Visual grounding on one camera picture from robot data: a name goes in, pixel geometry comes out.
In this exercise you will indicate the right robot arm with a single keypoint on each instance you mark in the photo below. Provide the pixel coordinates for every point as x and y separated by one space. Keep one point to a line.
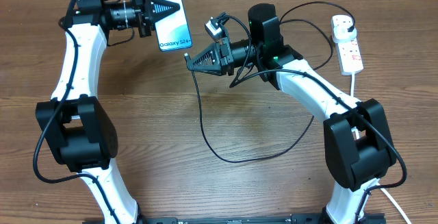
358 145

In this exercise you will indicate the blue Galaxy smartphone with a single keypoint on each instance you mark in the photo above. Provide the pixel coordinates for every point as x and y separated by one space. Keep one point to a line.
173 32

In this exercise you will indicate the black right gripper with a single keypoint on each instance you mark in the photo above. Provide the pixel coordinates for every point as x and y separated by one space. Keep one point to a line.
224 52

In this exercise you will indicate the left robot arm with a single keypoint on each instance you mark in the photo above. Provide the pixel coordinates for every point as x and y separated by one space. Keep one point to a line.
74 124

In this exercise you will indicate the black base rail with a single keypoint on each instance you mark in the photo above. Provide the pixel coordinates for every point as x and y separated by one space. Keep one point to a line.
260 220

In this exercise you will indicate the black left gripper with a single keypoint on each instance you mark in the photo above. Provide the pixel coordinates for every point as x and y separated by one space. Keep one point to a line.
144 5

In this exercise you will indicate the white power strip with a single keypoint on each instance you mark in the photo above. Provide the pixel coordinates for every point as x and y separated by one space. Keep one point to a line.
348 53

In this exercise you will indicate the white charger plug adapter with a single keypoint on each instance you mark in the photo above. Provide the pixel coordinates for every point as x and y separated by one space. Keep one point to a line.
341 33

